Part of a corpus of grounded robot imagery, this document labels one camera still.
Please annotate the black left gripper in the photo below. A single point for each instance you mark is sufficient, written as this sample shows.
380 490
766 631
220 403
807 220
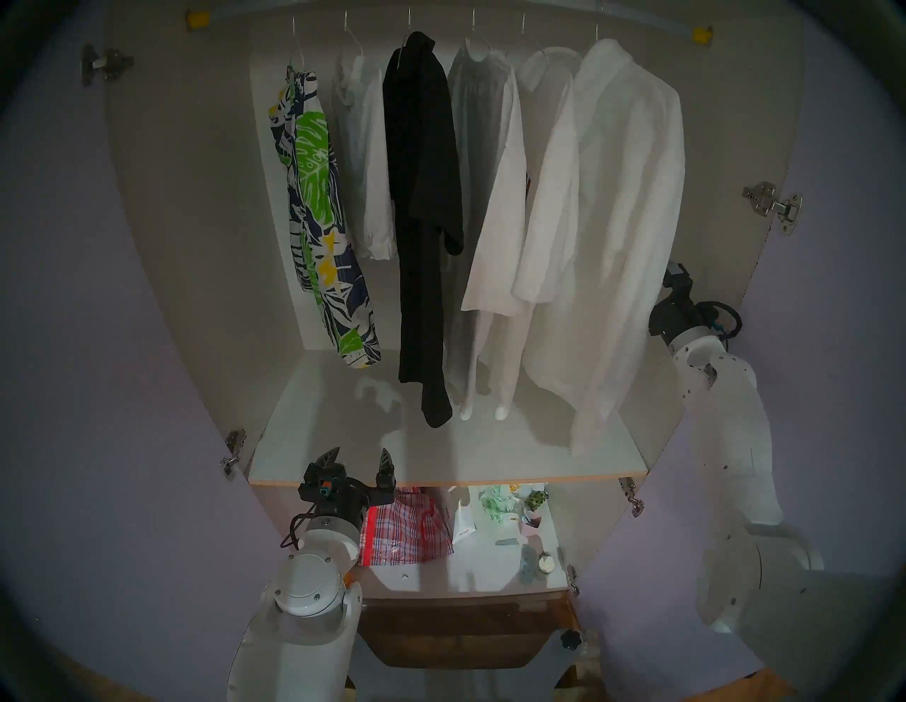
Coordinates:
340 497

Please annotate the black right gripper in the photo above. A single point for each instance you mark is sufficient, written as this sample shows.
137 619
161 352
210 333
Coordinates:
676 311

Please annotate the large white shirt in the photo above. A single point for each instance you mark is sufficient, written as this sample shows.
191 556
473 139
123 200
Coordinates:
623 212

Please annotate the white long-sleeved shirt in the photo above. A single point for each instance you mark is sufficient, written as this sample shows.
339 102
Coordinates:
501 233

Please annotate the grey sheer shirt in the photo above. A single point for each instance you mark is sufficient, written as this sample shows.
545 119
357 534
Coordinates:
478 127

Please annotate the black garment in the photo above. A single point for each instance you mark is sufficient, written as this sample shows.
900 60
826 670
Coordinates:
421 177

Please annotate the green blue floral garment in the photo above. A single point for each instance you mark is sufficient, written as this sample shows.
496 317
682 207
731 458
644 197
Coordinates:
315 177

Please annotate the white ruffled blouse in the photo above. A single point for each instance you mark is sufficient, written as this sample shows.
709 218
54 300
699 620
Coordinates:
371 156

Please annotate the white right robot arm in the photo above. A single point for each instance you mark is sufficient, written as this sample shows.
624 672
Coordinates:
736 439

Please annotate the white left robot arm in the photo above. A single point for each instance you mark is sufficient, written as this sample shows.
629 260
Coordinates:
311 594

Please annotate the lilac wardrobe door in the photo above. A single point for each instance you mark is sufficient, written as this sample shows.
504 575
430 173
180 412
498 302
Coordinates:
71 354
828 248

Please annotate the beige wardrobe cabinet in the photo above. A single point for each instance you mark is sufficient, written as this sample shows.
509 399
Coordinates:
184 212

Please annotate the red plaid bag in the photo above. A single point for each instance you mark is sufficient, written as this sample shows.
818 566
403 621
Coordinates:
407 527

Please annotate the white paper bag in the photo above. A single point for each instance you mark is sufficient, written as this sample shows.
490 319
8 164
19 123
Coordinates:
462 524

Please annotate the metal door hinge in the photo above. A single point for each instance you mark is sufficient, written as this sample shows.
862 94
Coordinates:
630 492
232 453
771 202
105 64

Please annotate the green white plastic bag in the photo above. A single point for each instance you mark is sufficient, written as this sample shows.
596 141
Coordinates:
497 504

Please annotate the white cupboard shelf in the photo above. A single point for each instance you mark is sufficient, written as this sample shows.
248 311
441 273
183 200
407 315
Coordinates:
481 566

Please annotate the pink cup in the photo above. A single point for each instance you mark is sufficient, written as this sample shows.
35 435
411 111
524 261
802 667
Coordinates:
532 521

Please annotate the brown wooden cabinet front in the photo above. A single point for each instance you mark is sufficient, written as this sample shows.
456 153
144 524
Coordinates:
460 630

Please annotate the grey flat packet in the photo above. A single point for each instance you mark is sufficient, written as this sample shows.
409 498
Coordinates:
528 566

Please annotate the white round object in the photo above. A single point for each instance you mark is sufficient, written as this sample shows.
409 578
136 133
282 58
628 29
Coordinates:
546 563

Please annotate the small metal cupboard hinge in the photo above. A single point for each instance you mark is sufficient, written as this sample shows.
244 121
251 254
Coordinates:
572 580

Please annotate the black knob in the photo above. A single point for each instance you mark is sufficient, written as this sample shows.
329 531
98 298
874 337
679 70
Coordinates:
570 639

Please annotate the yellow rail bracket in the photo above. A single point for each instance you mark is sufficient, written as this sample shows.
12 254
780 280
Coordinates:
702 36
197 20

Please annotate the metal clothes rail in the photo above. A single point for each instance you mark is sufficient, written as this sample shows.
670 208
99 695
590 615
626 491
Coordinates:
658 23

